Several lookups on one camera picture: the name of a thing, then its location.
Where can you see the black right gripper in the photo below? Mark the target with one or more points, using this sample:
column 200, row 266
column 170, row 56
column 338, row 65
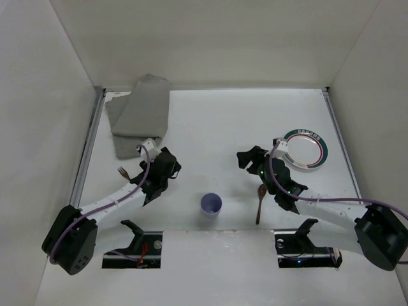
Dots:
column 255, row 160

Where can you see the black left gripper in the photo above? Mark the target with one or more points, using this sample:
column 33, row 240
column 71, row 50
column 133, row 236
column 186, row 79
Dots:
column 170, row 162

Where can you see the brown wooden spoon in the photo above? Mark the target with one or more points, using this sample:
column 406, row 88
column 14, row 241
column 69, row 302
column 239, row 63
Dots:
column 262, row 190

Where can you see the brown wooden fork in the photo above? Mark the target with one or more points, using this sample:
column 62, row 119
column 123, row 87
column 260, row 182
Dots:
column 124, row 173

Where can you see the lilac plastic cup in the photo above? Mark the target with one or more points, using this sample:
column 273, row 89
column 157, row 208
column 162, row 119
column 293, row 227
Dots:
column 211, row 205

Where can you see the grey cloth placemat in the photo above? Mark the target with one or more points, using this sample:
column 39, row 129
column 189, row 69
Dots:
column 141, row 115

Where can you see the white plate green rim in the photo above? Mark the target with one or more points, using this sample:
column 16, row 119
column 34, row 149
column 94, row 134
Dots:
column 307, row 150

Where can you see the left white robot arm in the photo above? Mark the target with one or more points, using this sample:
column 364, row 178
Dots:
column 107, row 226

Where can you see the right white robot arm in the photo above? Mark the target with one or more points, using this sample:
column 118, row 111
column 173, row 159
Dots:
column 363, row 226

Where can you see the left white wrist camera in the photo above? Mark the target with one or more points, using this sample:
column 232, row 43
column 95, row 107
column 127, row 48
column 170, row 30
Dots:
column 148, row 148

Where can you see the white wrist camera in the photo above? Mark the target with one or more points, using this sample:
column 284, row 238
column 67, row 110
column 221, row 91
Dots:
column 148, row 148
column 280, row 146

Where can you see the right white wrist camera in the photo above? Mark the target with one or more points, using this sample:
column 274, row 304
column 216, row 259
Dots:
column 280, row 146

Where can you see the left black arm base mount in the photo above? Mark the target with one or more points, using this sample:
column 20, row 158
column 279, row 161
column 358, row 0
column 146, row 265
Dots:
column 135, row 246

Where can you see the left aluminium table rail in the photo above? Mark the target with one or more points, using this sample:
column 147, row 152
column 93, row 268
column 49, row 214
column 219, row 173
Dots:
column 88, row 147

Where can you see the aluminium table rail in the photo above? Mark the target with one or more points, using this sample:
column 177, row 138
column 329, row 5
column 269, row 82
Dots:
column 88, row 147
column 328, row 102

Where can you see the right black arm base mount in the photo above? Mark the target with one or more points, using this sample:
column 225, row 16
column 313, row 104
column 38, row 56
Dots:
column 302, row 239

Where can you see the right aluminium table rail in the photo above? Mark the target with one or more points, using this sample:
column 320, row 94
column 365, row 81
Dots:
column 328, row 102

